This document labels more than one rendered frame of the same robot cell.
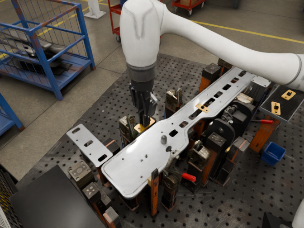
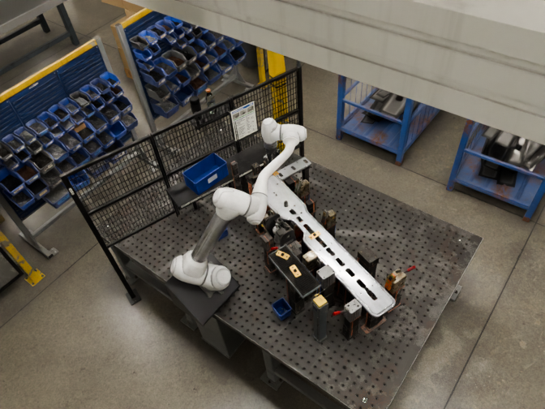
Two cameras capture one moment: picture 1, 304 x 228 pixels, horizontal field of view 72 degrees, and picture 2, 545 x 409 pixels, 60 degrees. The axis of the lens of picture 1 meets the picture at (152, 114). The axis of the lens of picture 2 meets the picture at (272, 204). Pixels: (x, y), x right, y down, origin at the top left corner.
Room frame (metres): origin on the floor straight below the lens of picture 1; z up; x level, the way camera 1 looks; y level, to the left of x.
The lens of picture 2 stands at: (1.15, -2.25, 3.62)
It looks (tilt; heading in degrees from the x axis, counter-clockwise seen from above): 49 degrees down; 106
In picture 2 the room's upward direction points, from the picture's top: 6 degrees counter-clockwise
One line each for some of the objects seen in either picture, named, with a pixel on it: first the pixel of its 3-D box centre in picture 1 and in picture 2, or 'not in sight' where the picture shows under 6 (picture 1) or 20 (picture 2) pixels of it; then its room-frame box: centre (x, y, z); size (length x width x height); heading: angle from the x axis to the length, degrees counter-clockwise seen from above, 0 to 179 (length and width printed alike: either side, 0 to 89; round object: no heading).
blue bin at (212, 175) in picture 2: not in sight; (206, 174); (-0.01, 0.09, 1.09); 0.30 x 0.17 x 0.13; 55
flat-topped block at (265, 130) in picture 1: (268, 125); (295, 290); (0.80, -0.70, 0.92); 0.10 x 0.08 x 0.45; 135
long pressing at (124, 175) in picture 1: (203, 106); (317, 237); (0.89, -0.31, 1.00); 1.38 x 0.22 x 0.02; 135
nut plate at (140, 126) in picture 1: (144, 123); not in sight; (0.53, 0.03, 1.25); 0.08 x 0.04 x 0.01; 136
